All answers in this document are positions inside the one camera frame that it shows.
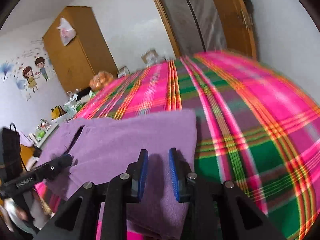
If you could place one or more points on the white plastic bag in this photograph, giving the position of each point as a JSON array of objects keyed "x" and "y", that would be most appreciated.
[{"x": 66, "y": 32}]

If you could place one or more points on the yellow bag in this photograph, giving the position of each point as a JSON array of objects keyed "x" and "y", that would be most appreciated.
[{"x": 58, "y": 112}]

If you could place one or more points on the black cloth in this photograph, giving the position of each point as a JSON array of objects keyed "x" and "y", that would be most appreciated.
[{"x": 83, "y": 93}]

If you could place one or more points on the wooden door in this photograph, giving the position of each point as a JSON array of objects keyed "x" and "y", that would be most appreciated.
[{"x": 232, "y": 17}]

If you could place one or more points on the grey drawer cabinet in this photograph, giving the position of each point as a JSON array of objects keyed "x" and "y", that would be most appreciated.
[{"x": 51, "y": 130}]

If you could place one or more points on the white carton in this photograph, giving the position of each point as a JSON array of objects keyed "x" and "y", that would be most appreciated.
[{"x": 60, "y": 118}]

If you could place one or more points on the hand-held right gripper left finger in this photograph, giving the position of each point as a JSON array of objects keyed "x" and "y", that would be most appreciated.
[{"x": 143, "y": 172}]

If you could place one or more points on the small white box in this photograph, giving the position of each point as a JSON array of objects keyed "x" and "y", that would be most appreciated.
[{"x": 123, "y": 72}]

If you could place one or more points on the person's left hand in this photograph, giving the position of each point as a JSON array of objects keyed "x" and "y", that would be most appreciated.
[{"x": 15, "y": 212}]

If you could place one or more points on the light purple cloth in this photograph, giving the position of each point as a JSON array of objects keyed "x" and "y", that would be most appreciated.
[{"x": 26, "y": 139}]

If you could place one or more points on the wooden door frame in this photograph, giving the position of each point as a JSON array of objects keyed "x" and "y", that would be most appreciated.
[{"x": 160, "y": 10}]

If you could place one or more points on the green bottle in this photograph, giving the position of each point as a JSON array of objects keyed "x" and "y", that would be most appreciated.
[{"x": 40, "y": 135}]

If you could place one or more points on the dark hanging garment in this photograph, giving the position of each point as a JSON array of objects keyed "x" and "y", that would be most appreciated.
[{"x": 246, "y": 0}]

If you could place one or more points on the open cardboard box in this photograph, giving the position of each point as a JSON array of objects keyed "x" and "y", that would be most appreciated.
[{"x": 150, "y": 57}]

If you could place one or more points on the wooden headboard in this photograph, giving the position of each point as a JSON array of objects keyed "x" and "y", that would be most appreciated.
[{"x": 26, "y": 155}]

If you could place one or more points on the pink green plaid bed sheet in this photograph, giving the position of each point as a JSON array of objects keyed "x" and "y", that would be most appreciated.
[{"x": 250, "y": 130}]

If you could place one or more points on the purple fleece sweater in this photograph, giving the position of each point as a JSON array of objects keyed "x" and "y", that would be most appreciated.
[{"x": 125, "y": 135}]

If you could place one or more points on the bag of oranges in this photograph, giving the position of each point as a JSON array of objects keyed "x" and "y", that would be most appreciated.
[{"x": 100, "y": 80}]

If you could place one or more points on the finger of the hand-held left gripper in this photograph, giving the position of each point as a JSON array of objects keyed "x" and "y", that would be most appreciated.
[{"x": 57, "y": 163}]

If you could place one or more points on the clear plastic zip curtain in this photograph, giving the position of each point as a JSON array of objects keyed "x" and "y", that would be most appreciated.
[{"x": 187, "y": 12}]

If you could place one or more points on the green tissue pack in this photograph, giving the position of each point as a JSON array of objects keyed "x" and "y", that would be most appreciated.
[{"x": 93, "y": 94}]

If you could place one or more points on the wooden wardrobe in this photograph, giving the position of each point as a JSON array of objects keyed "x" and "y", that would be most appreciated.
[{"x": 75, "y": 55}]

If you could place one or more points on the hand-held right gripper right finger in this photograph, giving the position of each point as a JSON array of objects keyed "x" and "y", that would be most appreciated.
[{"x": 173, "y": 172}]

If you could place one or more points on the cartoon wall sticker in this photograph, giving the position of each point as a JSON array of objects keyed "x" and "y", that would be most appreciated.
[{"x": 30, "y": 77}]

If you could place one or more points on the green white box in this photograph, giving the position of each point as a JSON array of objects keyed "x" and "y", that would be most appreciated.
[{"x": 72, "y": 106}]

